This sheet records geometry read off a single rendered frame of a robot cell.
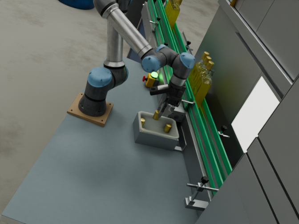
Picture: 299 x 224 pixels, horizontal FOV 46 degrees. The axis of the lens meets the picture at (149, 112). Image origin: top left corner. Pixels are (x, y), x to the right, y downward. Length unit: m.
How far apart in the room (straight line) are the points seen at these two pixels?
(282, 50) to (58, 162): 1.14
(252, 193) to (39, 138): 2.06
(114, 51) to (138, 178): 0.66
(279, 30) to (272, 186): 1.04
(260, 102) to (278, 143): 0.78
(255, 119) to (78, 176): 0.85
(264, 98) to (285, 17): 0.41
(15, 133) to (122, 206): 1.49
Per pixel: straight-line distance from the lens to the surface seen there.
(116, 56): 1.87
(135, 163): 1.74
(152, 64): 1.56
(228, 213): 1.12
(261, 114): 1.70
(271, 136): 1.01
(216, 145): 1.81
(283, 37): 1.80
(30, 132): 2.86
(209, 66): 2.03
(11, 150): 2.69
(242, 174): 1.09
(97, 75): 1.80
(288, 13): 1.84
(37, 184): 1.51
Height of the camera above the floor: 1.88
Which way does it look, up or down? 32 degrees down
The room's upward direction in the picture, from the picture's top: 24 degrees clockwise
